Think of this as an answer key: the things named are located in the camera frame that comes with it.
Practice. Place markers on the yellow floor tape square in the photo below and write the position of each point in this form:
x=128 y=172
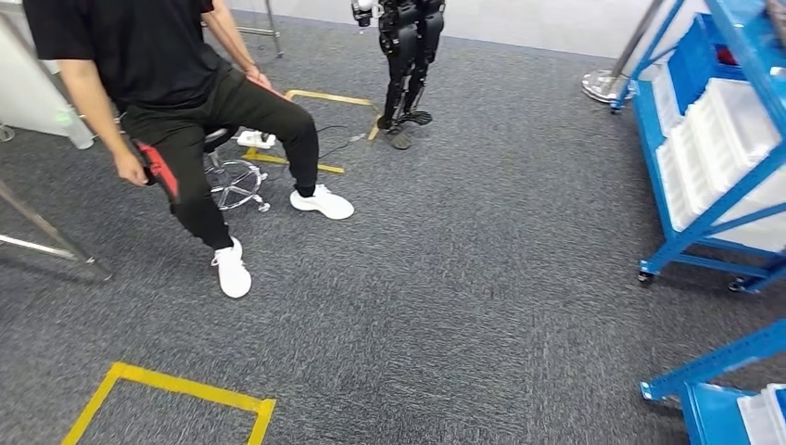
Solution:
x=325 y=97

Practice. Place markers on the blue metal shelf rack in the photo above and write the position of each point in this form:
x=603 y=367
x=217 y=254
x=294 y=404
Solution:
x=706 y=365
x=675 y=245

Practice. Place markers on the person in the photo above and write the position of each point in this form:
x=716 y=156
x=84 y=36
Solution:
x=153 y=49

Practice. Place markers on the black humanoid robot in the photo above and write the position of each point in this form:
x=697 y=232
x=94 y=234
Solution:
x=405 y=49

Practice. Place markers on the white power strip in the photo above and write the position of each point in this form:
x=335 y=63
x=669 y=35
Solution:
x=255 y=140

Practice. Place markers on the white upright panel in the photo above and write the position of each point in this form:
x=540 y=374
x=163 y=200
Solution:
x=24 y=92

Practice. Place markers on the chrome stanchion post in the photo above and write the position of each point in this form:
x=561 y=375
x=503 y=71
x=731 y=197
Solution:
x=599 y=86

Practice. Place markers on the blue plastic bin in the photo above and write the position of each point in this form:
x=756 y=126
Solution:
x=691 y=67

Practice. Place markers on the chrome swivel stool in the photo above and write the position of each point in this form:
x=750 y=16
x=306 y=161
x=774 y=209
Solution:
x=236 y=184

